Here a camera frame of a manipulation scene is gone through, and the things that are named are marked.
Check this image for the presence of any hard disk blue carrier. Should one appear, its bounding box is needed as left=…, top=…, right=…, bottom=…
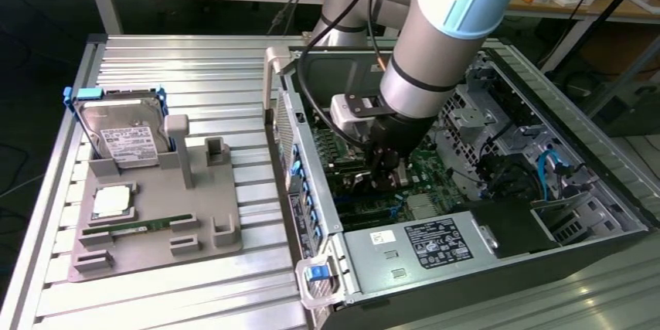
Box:
left=61, top=84, right=175, bottom=171

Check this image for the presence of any silver CPU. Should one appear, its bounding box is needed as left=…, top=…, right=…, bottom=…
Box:
left=91, top=186, right=135, bottom=219

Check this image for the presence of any silver chipset heat sink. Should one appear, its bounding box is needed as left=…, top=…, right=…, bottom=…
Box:
left=407, top=195, right=439, bottom=219

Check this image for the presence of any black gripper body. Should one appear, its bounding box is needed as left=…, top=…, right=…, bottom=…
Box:
left=361, top=113, right=440, bottom=162

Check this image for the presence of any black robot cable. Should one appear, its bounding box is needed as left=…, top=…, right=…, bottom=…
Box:
left=265, top=0, right=373, bottom=148

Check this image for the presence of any green RAM stick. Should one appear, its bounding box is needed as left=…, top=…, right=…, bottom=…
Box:
left=81, top=218, right=175, bottom=236

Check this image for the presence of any metal disk bay cage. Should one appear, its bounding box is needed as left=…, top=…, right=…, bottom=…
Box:
left=437, top=65, right=516, bottom=161

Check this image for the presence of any green motherboard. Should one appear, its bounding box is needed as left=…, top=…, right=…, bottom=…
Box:
left=308, top=113, right=471, bottom=230

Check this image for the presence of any black graphics card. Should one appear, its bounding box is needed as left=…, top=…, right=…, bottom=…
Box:
left=335, top=166, right=413, bottom=196

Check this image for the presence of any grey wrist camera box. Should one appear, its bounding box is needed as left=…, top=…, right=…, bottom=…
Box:
left=329, top=93, right=385, bottom=141

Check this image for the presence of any blue wire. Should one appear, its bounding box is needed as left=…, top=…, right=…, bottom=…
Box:
left=535, top=148, right=571, bottom=202

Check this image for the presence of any cluttered wooden workbench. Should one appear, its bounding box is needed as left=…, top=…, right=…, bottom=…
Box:
left=504, top=0, right=660, bottom=72

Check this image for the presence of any grey power supply unit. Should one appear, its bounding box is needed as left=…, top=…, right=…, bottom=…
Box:
left=344, top=212, right=501, bottom=295

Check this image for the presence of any grey parts rack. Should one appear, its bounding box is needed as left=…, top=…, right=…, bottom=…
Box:
left=68, top=114, right=244, bottom=284

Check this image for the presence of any black RAM stick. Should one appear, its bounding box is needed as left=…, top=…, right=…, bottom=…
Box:
left=329, top=159, right=372, bottom=175

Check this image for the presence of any black fan assembly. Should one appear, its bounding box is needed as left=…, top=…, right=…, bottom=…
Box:
left=476, top=154, right=543, bottom=202

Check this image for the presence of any open black PC case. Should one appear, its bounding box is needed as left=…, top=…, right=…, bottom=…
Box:
left=261, top=38, right=660, bottom=330

